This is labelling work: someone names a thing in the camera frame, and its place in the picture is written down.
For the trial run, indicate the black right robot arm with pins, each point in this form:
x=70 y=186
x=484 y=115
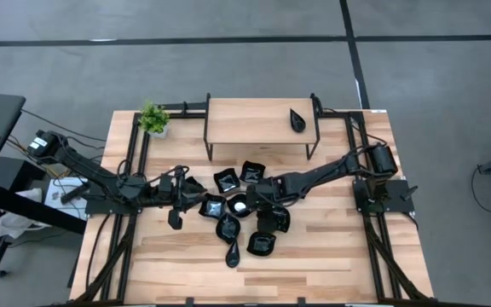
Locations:
x=326 y=168

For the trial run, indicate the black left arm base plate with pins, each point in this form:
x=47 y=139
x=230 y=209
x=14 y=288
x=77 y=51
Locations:
x=100 y=208

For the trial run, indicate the green plant white pot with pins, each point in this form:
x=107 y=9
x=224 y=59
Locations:
x=154 y=118

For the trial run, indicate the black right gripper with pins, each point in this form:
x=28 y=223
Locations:
x=259 y=196

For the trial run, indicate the large black bowl right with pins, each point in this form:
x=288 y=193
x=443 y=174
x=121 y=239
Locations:
x=261 y=244

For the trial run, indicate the wooden riser shelf black legs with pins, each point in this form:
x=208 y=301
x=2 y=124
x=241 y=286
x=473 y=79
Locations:
x=254 y=121

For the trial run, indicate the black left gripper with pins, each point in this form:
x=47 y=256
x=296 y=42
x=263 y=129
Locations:
x=173 y=189

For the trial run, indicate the black leaf mini plate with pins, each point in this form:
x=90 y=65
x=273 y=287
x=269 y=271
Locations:
x=233 y=209
x=228 y=229

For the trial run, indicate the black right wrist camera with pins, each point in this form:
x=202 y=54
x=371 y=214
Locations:
x=267 y=221

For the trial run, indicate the white plastic bag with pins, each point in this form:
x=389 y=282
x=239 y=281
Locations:
x=7 y=221

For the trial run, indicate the black teardrop mini plate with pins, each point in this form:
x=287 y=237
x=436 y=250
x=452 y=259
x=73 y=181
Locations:
x=232 y=257
x=298 y=123

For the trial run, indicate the white paper box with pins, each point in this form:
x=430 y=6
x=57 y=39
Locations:
x=56 y=200

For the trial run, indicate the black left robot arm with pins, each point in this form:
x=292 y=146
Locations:
x=88 y=170

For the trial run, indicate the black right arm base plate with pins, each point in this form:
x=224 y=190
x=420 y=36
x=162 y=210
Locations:
x=399 y=204

